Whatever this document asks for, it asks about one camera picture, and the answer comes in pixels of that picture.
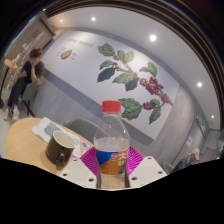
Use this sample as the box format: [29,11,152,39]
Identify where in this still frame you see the round ceiling spotlights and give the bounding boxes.
[58,16,216,120]

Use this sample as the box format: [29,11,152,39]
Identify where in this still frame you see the white paper wall notice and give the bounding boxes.
[185,135,194,148]

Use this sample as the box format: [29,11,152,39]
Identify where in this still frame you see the coffee plant wall mural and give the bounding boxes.
[41,30,180,140]

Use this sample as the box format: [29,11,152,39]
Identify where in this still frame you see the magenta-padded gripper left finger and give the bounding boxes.
[59,146,102,190]

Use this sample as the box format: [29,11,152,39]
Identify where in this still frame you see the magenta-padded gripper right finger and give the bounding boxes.
[125,146,168,190]

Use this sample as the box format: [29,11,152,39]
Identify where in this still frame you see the dark mug with white inside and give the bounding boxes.
[44,129,77,168]

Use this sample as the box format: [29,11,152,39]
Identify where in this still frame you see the clear red-capped drink bottle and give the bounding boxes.
[93,100,131,190]

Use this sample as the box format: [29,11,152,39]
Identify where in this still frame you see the white hanging banner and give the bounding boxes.
[203,129,223,149]

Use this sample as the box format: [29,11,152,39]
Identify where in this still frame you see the small round wooden table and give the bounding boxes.
[0,58,19,109]

